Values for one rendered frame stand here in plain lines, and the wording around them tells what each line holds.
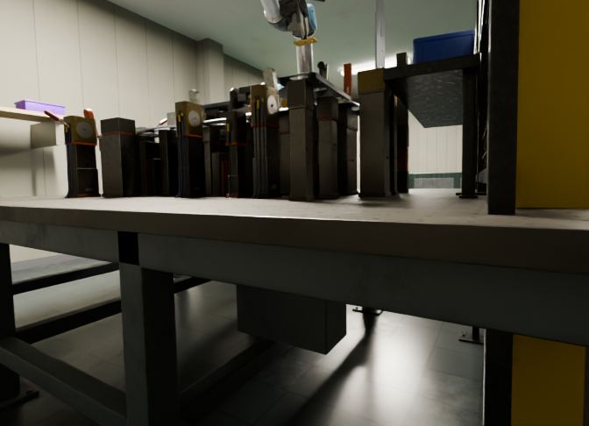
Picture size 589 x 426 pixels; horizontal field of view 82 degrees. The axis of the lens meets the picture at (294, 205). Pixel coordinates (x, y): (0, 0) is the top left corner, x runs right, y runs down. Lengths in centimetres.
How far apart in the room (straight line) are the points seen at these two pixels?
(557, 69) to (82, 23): 440
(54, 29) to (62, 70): 39
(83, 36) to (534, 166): 438
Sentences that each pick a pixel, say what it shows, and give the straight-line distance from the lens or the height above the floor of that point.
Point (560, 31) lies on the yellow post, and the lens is 66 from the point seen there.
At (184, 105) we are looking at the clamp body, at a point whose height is 103.
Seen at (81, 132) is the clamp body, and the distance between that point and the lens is 182.
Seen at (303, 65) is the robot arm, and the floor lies 138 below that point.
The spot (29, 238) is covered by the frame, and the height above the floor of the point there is 61.
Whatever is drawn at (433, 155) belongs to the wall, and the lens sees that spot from 835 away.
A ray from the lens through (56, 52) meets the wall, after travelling 440.
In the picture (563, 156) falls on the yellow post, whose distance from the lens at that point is 63.
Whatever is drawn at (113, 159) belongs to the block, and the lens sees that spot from 163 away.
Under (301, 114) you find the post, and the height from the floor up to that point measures 91.
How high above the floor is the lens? 74
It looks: 4 degrees down
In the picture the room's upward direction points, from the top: 1 degrees counter-clockwise
